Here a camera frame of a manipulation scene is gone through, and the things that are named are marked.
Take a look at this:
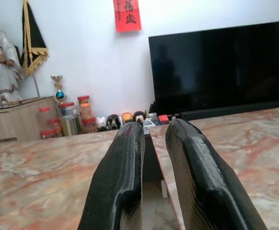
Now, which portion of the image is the white small figurine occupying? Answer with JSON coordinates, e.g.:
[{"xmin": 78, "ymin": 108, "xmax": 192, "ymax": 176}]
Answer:
[{"xmin": 95, "ymin": 115, "xmax": 107, "ymax": 131}]

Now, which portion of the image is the large red-lidded plastic jar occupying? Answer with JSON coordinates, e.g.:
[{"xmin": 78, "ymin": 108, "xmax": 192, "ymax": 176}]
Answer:
[{"xmin": 58, "ymin": 102, "xmax": 79, "ymax": 118}]

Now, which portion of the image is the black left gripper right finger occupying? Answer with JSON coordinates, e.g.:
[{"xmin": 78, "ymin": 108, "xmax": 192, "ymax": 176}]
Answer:
[{"xmin": 165, "ymin": 118, "xmax": 267, "ymax": 230}]

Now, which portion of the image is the black round-eared figurine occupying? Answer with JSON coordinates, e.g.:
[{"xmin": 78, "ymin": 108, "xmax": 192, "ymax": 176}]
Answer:
[{"xmin": 132, "ymin": 110, "xmax": 145, "ymax": 124}]

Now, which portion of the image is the black and white figurine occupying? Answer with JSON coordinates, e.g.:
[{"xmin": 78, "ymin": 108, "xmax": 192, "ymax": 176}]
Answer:
[{"xmin": 106, "ymin": 114, "xmax": 121, "ymax": 130}]

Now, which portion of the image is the black flat television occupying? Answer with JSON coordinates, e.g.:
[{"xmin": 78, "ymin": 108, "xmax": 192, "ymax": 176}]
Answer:
[{"xmin": 148, "ymin": 20, "xmax": 279, "ymax": 116}]

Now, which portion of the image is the orange-filled red-lidded jar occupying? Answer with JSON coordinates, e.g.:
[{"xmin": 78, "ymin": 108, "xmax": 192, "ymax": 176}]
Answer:
[{"xmin": 82, "ymin": 117, "xmax": 98, "ymax": 134}]

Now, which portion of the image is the clear red-lidded plastic jar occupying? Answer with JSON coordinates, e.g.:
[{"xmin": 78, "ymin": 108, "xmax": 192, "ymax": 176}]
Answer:
[{"xmin": 39, "ymin": 106, "xmax": 52, "ymax": 132}]

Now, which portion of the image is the steel canister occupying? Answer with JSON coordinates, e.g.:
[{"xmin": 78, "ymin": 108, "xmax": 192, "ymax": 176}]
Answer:
[{"xmin": 61, "ymin": 116, "xmax": 80, "ymax": 136}]

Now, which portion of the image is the small red-lidded jar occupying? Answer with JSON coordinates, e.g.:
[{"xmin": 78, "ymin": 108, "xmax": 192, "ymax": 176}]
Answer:
[{"xmin": 40, "ymin": 117, "xmax": 64, "ymax": 140}]

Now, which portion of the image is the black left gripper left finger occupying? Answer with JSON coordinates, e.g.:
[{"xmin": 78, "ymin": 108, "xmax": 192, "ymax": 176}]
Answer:
[{"xmin": 78, "ymin": 122, "xmax": 146, "ymax": 230}]

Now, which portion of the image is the black flag with gold fringe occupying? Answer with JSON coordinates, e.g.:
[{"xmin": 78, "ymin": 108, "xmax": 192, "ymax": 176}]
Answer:
[{"xmin": 19, "ymin": 0, "xmax": 50, "ymax": 98}]

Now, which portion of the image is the gold trophy with blue ball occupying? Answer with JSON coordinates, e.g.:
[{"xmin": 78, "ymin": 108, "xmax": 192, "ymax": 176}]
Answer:
[{"xmin": 50, "ymin": 74, "xmax": 68, "ymax": 104}]

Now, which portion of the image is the red paper banner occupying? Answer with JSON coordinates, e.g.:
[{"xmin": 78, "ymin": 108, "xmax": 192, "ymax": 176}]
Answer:
[{"xmin": 113, "ymin": 0, "xmax": 142, "ymax": 34}]

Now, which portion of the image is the tall red-lidded snack jar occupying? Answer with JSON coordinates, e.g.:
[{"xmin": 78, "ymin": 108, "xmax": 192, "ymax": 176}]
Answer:
[{"xmin": 77, "ymin": 95, "xmax": 93, "ymax": 120}]

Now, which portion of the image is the marble pattern folding table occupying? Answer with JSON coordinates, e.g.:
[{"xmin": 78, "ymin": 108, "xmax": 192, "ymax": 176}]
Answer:
[
  {"xmin": 0, "ymin": 130, "xmax": 121, "ymax": 230},
  {"xmin": 150, "ymin": 106, "xmax": 279, "ymax": 230}
]

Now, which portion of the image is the yellow figurine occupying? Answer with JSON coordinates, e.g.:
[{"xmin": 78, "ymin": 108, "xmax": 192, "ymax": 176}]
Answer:
[{"xmin": 121, "ymin": 112, "xmax": 134, "ymax": 124}]

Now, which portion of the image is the light wooden cabinet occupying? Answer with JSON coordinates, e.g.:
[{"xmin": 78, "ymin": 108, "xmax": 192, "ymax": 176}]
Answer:
[{"xmin": 0, "ymin": 95, "xmax": 61, "ymax": 143}]

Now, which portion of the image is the white robed statue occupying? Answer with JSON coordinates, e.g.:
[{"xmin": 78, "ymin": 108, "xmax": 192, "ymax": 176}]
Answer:
[{"xmin": 0, "ymin": 6, "xmax": 25, "ymax": 109}]

